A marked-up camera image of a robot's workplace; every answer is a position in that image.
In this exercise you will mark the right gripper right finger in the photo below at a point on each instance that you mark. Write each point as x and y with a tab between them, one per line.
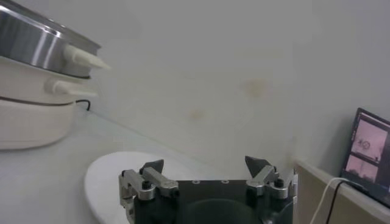
263	179

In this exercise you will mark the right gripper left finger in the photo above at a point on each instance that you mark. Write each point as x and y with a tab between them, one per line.
161	184

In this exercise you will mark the stainless steel steamer basket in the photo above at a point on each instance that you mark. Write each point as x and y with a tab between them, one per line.
30	45

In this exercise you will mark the white side desk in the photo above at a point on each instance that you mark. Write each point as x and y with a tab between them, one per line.
307	198

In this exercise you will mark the white round plate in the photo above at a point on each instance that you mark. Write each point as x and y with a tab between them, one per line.
103	182

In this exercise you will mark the grey laptop dark screen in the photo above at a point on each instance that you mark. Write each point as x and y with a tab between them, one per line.
368	146

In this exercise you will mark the cream electric cooker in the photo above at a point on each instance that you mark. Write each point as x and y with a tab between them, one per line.
30	121

